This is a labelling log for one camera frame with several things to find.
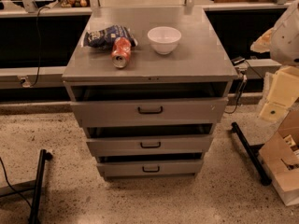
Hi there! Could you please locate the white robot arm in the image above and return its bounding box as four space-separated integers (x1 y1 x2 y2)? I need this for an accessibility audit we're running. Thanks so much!
250 0 299 122

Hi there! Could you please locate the grey metal drawer cabinet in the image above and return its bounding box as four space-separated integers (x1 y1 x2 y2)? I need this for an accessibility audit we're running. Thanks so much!
61 6 239 181

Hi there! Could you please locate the grey top drawer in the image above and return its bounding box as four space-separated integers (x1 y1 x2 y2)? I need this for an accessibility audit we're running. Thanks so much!
71 98 227 128

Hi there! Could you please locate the open cardboard box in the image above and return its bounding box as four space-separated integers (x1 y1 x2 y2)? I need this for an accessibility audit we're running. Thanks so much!
259 110 299 206

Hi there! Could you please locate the orange soda can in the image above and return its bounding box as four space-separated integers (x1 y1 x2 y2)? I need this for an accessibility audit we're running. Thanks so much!
111 37 131 69

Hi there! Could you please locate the white ceramic bowl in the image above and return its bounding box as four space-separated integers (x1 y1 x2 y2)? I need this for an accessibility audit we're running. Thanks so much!
148 26 181 55

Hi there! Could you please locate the blue chip bag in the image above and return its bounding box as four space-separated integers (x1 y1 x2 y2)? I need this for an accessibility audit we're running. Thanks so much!
83 25 137 50

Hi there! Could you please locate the black stand leg left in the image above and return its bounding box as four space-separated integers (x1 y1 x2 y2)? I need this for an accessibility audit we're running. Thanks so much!
29 149 52 224

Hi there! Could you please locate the black cable right side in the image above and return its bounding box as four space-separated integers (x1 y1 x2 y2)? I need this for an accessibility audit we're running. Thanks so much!
224 57 264 115

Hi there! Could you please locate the black cable left wall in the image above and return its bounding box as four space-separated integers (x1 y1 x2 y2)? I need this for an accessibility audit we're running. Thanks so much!
20 5 51 88

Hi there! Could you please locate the black floor cable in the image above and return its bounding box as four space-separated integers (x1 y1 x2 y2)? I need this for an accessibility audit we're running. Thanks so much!
0 157 34 209

